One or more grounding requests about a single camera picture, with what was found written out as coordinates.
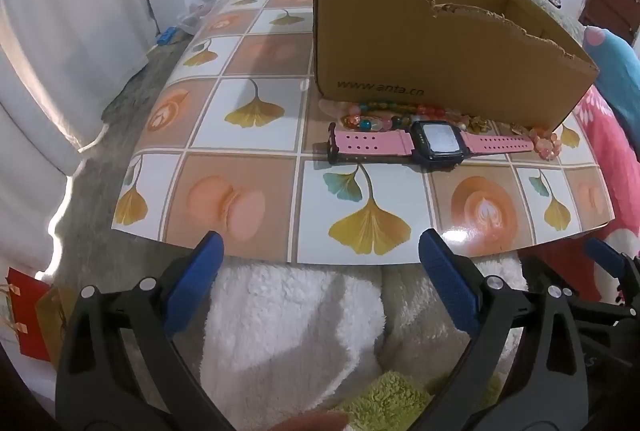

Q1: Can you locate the white fluffy cloth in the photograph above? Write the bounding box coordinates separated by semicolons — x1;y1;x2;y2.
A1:
200;256;526;431

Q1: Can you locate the grey-green blanket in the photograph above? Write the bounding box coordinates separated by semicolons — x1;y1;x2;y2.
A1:
507;0;586;42

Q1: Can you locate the teal pillow with pink dot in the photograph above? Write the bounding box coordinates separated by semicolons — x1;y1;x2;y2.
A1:
582;26;640;126

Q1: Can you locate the person's left hand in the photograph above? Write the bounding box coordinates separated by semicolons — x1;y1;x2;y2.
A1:
267;412;350;431

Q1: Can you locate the green fluffy cloth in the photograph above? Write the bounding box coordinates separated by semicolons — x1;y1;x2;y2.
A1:
330;371;506;431

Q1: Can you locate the torn brown cardboard box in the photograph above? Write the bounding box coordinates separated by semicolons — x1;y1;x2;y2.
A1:
311;0;600;132

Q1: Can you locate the clear plastic bag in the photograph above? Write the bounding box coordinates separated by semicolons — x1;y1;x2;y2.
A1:
177;0;221;34

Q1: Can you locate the orange bead bracelet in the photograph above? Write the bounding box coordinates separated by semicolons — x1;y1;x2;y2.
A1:
512;125;563;158

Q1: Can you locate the pink floral blanket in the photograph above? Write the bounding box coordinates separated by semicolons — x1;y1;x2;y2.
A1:
517;86;640;307

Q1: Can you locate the leaf and tile print table mat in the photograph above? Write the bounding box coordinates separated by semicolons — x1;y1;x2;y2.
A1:
112;0;616;268

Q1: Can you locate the pink strap digital watch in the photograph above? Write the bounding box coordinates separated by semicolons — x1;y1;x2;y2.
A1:
326;120;535;172

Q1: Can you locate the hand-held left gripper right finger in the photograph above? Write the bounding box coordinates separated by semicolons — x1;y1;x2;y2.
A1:
419;228;591;431

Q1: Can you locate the red paper bag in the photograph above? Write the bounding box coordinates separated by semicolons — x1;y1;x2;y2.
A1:
5;267;53;364

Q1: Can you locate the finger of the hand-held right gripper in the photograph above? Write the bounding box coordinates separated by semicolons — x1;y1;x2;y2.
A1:
583;238;640;309

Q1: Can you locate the gold paper bag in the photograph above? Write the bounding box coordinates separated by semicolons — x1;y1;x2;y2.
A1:
35;286;76;367

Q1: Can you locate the multicoloured bead bracelet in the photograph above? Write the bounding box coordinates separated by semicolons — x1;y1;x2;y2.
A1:
356;98;453;118

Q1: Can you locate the pink crystal bead bracelet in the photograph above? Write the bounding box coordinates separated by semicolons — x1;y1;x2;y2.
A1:
341;108;416;132

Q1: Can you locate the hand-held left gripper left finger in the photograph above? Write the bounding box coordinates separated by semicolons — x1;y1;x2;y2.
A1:
55;231;236;431

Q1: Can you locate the white curtain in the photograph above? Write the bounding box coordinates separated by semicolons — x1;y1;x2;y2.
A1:
0;0;156;176

